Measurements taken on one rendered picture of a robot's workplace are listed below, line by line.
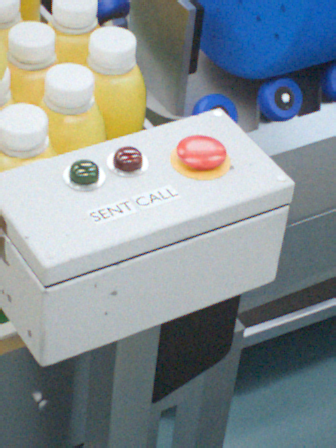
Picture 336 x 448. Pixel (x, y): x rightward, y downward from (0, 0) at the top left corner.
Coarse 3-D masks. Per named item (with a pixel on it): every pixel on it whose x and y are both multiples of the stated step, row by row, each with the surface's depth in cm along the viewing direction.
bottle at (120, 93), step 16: (96, 64) 105; (96, 80) 105; (112, 80) 105; (128, 80) 105; (96, 96) 105; (112, 96) 105; (128, 96) 105; (144, 96) 107; (112, 112) 106; (128, 112) 106; (144, 112) 108; (112, 128) 107; (128, 128) 107
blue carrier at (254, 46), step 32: (224, 0) 120; (256, 0) 115; (288, 0) 111; (320, 0) 108; (224, 32) 121; (256, 32) 117; (288, 32) 112; (320, 32) 112; (224, 64) 123; (256, 64) 118; (288, 64) 115
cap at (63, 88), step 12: (48, 72) 100; (60, 72) 100; (72, 72) 100; (84, 72) 100; (48, 84) 99; (60, 84) 99; (72, 84) 99; (84, 84) 99; (48, 96) 100; (60, 96) 99; (72, 96) 99; (84, 96) 99
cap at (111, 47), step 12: (96, 36) 104; (108, 36) 105; (120, 36) 105; (132, 36) 105; (96, 48) 103; (108, 48) 103; (120, 48) 103; (132, 48) 104; (96, 60) 104; (108, 60) 104; (120, 60) 104; (132, 60) 105
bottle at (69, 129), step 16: (48, 112) 100; (64, 112) 100; (80, 112) 100; (96, 112) 101; (48, 128) 100; (64, 128) 100; (80, 128) 100; (96, 128) 101; (64, 144) 100; (80, 144) 101; (96, 144) 102
